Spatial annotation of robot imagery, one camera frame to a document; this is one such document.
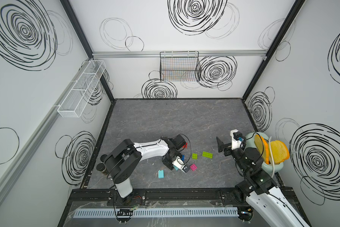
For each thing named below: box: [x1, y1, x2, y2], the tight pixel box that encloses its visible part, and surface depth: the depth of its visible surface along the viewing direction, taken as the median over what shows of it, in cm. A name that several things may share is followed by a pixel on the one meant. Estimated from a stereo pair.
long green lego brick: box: [202, 150, 213, 159], surface depth 91 cm
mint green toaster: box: [244, 131, 284, 175], surface depth 71 cm
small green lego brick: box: [192, 153, 198, 160], surface depth 89 cm
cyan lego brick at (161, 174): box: [158, 169, 164, 179], surface depth 82 cm
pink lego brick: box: [189, 163, 198, 172], surface depth 84 cm
